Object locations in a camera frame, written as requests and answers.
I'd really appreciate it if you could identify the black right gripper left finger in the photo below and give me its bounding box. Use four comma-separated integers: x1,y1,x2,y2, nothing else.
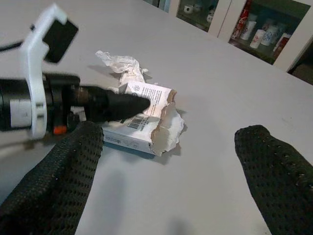
0,121,105,235

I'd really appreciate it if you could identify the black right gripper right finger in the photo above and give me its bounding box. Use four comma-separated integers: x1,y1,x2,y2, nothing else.
234,124,313,235

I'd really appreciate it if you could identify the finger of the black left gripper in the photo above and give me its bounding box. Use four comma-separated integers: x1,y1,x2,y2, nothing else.
79,85,152,124

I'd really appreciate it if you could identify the torn white carton box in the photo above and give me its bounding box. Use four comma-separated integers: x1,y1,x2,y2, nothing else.
101,82,189,158

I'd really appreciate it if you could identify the crumpled white paper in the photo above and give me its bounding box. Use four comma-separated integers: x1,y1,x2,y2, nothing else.
94,50,150,94

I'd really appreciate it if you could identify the white glass door cabinet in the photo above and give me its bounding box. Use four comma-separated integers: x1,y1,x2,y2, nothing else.
143,0,313,86

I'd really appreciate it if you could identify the red and white can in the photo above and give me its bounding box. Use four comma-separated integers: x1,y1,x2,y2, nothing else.
272,33,292,53

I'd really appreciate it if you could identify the white cup red print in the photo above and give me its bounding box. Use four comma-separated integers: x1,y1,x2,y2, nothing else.
249,29,265,49

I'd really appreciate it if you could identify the white cup blue print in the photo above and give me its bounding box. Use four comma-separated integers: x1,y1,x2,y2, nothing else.
260,23,280,47

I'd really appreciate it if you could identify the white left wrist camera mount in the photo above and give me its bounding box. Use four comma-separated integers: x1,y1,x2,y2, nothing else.
21,2,79,141

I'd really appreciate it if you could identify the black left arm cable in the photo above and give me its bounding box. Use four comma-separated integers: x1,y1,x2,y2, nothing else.
0,42,25,52

